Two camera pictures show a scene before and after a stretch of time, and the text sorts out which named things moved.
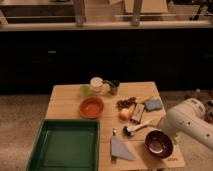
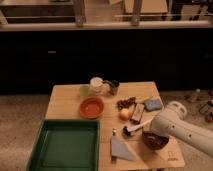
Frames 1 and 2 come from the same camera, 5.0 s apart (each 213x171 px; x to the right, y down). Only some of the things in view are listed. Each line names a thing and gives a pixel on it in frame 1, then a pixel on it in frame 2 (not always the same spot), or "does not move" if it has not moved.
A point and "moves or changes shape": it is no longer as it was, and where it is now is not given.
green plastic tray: (66, 145) does not move
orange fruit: (125, 114) does not move
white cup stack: (96, 85) does not move
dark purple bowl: (158, 144) moves or changes shape
